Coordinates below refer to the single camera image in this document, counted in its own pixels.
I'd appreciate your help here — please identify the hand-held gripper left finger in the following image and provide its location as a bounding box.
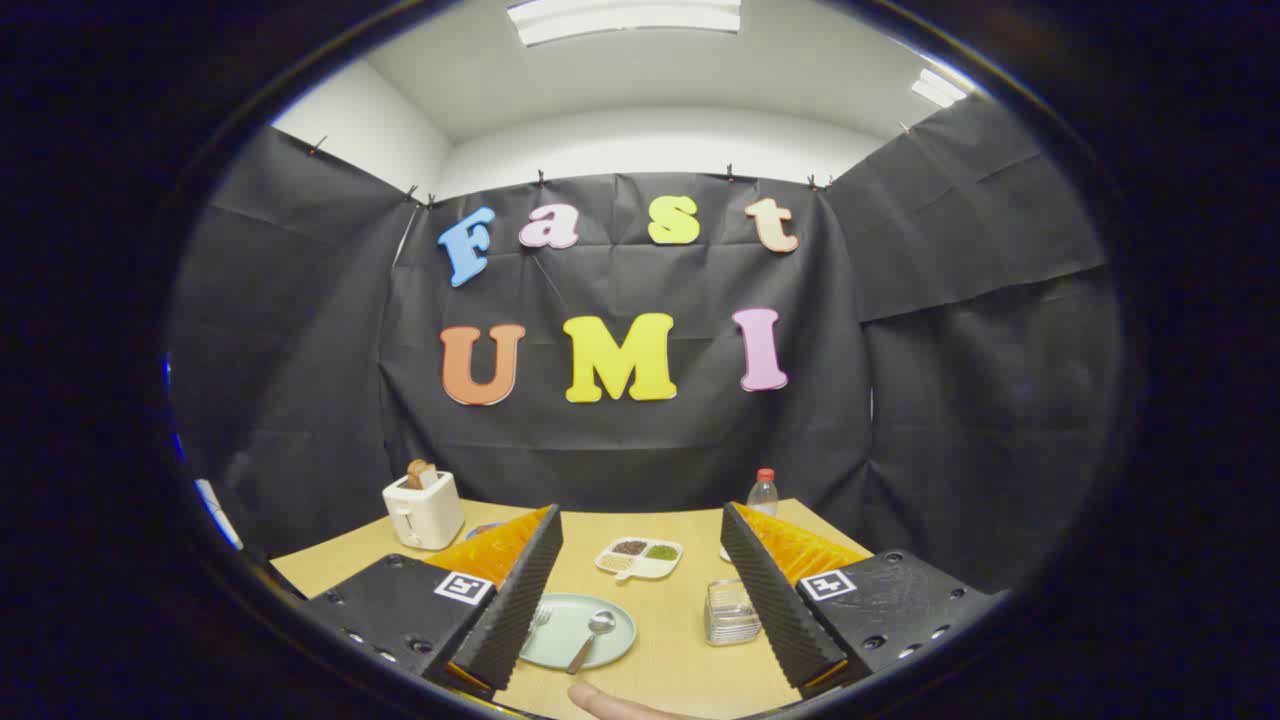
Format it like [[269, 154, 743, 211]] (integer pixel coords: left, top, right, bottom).
[[300, 503, 564, 696]]

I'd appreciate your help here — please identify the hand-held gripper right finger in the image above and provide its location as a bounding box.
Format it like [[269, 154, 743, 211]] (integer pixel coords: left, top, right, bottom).
[[720, 501, 1006, 701]]

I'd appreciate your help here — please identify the spoon with wooden handle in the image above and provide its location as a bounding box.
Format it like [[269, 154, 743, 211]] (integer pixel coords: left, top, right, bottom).
[[566, 611, 617, 676]]

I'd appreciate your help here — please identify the pale green plate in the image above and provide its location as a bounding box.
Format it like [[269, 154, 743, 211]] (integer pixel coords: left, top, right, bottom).
[[518, 593, 637, 671]]

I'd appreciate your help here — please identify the white divided dish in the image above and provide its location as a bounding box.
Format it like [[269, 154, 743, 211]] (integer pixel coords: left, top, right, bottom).
[[595, 537, 684, 583]]

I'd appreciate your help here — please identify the cream white toaster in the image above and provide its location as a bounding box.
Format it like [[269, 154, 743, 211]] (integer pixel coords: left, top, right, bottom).
[[382, 470, 466, 551]]

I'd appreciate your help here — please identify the black backdrop cloth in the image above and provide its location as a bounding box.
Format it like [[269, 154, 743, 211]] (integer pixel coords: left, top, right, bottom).
[[165, 95, 1121, 591]]

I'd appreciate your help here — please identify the small ceiling light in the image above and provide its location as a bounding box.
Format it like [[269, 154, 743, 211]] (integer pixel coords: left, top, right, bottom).
[[910, 68, 969, 109]]

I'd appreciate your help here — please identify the long ceiling light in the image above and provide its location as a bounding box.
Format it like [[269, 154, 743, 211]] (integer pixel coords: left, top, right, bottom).
[[507, 0, 743, 48]]

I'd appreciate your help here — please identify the metal wire cutlery rack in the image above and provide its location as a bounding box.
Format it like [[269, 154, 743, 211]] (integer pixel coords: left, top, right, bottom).
[[703, 578, 764, 647]]

